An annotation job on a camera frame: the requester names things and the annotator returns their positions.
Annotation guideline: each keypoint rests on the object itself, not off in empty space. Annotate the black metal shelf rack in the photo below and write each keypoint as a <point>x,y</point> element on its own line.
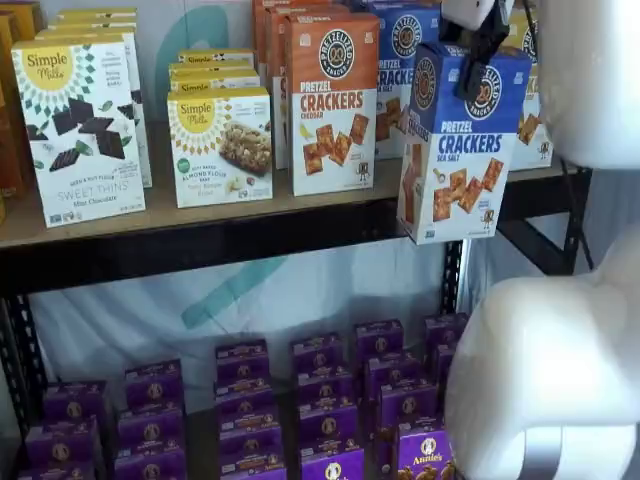
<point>125,320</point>

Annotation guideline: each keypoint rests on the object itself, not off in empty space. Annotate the Simple Mills Sweet Thins box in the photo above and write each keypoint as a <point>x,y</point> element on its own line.
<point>90,25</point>
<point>95,12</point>
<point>142,125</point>
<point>75,150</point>

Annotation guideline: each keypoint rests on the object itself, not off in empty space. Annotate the yellow pretzel crackers box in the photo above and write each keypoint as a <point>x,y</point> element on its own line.
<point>530,130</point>

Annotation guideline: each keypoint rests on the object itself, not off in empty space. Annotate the orange cheddar pretzel crackers box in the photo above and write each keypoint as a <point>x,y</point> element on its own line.
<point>277,50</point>
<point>260,30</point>
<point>332,125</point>

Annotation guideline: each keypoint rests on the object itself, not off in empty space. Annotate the blue sea salt pretzel crackers box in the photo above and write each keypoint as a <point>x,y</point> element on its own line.
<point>470,165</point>
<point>395,30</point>

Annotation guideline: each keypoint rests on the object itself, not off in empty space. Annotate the black metal shelving rack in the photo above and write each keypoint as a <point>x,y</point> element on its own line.
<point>300,235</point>

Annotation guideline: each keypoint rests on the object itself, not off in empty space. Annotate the Simple Mills almond bars box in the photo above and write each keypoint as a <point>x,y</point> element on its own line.
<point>220,150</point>
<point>215,80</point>
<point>215,54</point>
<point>210,66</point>

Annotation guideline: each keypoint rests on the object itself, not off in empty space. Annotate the yellow snack box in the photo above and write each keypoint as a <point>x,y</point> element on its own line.
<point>30,17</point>

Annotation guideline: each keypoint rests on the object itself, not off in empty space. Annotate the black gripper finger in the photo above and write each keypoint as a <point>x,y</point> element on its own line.
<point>470,75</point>

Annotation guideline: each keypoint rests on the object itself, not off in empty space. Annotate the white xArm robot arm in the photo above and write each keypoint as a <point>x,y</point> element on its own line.
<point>550,375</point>

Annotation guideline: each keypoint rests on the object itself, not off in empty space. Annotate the orange snack box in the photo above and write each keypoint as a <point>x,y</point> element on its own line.
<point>12,110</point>

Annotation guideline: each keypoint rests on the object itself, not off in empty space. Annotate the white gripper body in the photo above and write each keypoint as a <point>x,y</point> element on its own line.
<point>467,12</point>

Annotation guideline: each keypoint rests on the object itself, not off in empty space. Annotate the wooden shelf board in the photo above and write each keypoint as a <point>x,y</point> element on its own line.
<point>165,212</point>

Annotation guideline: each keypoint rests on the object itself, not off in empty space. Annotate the purple Annie's snack box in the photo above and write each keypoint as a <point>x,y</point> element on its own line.
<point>380,340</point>
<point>55,471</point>
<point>244,397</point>
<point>325,387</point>
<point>150,467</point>
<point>154,385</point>
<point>422,460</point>
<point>444,360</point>
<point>317,352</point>
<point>328,425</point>
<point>252,467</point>
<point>60,442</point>
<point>75,402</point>
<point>151,430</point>
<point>242,360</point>
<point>392,372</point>
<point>250,435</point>
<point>445,330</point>
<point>409,405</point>
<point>332,465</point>

